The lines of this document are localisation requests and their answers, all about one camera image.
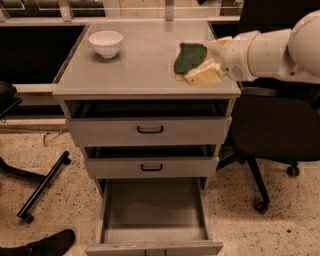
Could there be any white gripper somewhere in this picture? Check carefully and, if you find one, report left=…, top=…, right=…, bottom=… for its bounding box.
left=184, top=31, right=260, bottom=85

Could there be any green and yellow sponge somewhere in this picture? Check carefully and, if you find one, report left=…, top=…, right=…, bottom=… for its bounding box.
left=173, top=43, right=207, bottom=81

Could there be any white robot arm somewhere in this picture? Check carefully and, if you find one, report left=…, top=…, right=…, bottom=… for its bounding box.
left=183, top=10, right=320, bottom=85

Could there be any grey drawer cabinet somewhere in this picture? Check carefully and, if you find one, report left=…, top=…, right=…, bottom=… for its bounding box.
left=52, top=20, right=243, bottom=256

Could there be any top grey drawer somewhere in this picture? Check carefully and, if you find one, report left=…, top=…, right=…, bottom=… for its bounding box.
left=67, top=99, right=231, bottom=146

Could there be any grey drawer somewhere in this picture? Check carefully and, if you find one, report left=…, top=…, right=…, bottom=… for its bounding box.
left=84, top=145, right=219, bottom=179
left=67, top=99, right=231, bottom=146
left=86, top=178, right=223, bottom=256

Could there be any middle grey drawer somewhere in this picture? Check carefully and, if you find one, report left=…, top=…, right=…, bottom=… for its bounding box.
left=84, top=145, right=219, bottom=179

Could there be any bottom grey drawer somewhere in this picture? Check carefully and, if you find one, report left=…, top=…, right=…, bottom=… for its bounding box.
left=86, top=178, right=223, bottom=256

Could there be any black office chair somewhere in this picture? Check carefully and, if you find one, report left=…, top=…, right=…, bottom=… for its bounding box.
left=217, top=0, right=320, bottom=216

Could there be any white ceramic bowl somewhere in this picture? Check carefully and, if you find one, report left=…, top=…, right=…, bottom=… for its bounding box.
left=89, top=31, right=123, bottom=58

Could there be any black chair base leg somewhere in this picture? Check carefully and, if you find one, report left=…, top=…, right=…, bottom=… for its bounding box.
left=17, top=151, right=71, bottom=223

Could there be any black chair seat left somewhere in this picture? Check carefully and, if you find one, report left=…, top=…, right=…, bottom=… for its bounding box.
left=0, top=81, right=22, bottom=120

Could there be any black shoe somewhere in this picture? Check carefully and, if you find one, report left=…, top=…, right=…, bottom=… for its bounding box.
left=27, top=229, right=75, bottom=256

